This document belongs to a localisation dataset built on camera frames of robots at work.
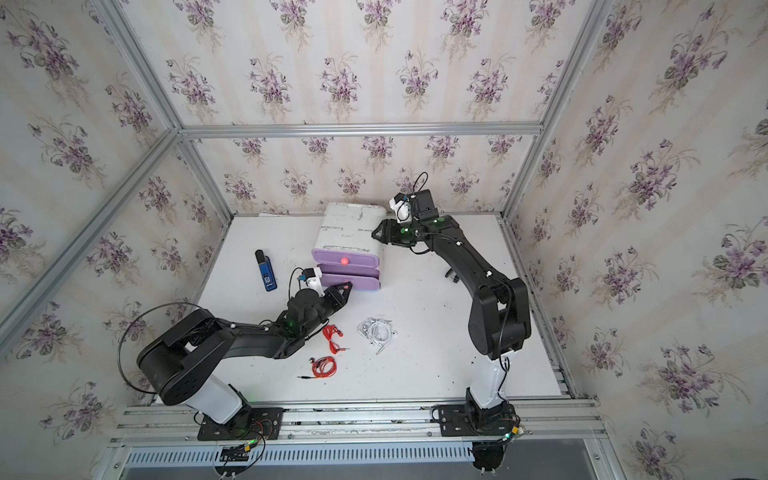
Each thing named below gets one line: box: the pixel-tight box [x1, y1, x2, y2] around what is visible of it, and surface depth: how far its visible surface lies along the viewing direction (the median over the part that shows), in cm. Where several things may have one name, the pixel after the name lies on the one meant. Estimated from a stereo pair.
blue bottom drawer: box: [321, 273, 381, 291], surface depth 88 cm
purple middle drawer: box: [318, 264, 381, 281], surface depth 87 cm
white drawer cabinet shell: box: [314, 203, 387, 253], surface depth 88 cm
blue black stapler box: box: [255, 249, 278, 292], surface depth 103 cm
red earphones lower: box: [297, 356, 338, 379], surface depth 84 cm
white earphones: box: [357, 317, 398, 355], surface depth 90 cm
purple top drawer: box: [311, 248, 380, 268], surface depth 85 cm
